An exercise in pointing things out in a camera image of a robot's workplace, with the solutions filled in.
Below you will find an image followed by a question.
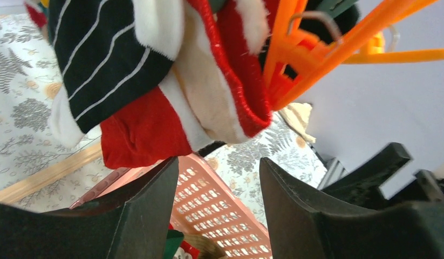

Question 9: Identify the red santa sock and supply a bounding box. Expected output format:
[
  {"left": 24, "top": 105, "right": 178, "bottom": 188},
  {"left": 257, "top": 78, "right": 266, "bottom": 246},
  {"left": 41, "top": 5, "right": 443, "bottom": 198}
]
[{"left": 100, "top": 1, "right": 272, "bottom": 169}]

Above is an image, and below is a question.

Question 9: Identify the dark green knit sock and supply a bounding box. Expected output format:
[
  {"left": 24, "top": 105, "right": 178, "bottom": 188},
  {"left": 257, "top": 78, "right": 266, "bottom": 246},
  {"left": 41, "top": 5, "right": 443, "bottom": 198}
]
[{"left": 162, "top": 229, "right": 184, "bottom": 259}]

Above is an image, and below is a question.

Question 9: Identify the wooden clothes rack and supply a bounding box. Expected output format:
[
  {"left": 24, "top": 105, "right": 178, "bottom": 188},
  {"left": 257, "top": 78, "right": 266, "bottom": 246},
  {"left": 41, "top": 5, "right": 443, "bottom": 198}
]
[{"left": 0, "top": 143, "right": 102, "bottom": 204}]

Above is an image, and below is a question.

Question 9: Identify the pink plastic laundry basket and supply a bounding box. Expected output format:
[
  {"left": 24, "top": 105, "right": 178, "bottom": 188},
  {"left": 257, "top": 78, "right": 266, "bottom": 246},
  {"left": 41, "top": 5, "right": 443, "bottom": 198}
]
[{"left": 70, "top": 153, "right": 274, "bottom": 259}]

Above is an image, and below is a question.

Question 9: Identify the beige cloth pile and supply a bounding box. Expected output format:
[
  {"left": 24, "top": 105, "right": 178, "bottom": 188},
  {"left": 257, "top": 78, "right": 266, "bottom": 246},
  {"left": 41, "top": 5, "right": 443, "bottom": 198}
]
[{"left": 278, "top": 103, "right": 316, "bottom": 144}]

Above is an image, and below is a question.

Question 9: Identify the red snowflake sock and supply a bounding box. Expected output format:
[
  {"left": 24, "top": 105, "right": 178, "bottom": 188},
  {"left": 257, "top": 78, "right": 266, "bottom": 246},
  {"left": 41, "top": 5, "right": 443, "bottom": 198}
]
[{"left": 169, "top": 224, "right": 200, "bottom": 259}]

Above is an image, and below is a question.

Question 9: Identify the yellow orange clothes peg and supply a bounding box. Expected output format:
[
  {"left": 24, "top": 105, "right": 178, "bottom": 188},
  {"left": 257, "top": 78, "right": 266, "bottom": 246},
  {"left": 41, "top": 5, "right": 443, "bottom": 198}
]
[{"left": 343, "top": 25, "right": 444, "bottom": 65}]

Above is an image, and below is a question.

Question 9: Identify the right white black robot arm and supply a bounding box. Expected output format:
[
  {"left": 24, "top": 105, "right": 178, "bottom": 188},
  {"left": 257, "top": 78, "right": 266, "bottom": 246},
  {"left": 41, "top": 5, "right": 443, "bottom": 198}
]
[{"left": 318, "top": 142, "right": 444, "bottom": 210}]

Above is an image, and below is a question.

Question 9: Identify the black white striped sock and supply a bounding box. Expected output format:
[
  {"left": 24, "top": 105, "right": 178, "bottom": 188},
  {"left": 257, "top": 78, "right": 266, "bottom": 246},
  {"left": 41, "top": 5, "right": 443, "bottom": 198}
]
[{"left": 48, "top": 0, "right": 185, "bottom": 147}]

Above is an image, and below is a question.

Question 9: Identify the tan brown sock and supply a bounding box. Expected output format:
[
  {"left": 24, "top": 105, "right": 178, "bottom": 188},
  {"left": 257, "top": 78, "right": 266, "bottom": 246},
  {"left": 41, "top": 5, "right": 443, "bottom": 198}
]
[{"left": 184, "top": 234, "right": 228, "bottom": 259}]

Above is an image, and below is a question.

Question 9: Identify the teal clothes peg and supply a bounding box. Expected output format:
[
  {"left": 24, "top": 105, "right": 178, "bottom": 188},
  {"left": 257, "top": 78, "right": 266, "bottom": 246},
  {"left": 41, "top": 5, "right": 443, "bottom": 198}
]
[{"left": 315, "top": 0, "right": 357, "bottom": 17}]

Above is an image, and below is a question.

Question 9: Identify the floral patterned floor mat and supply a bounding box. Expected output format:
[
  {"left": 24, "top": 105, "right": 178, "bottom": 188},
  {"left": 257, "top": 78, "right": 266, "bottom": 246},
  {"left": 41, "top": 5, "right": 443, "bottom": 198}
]
[{"left": 0, "top": 14, "right": 326, "bottom": 223}]

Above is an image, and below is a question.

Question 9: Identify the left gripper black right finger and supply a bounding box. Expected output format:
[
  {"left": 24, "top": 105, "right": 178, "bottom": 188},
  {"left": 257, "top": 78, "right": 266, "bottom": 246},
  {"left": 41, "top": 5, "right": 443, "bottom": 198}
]
[{"left": 259, "top": 158, "right": 444, "bottom": 258}]

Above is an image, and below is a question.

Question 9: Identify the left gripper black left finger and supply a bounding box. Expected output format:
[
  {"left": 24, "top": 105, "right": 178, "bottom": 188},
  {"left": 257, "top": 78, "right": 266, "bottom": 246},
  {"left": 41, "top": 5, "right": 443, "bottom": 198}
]
[{"left": 0, "top": 158, "right": 179, "bottom": 258}]

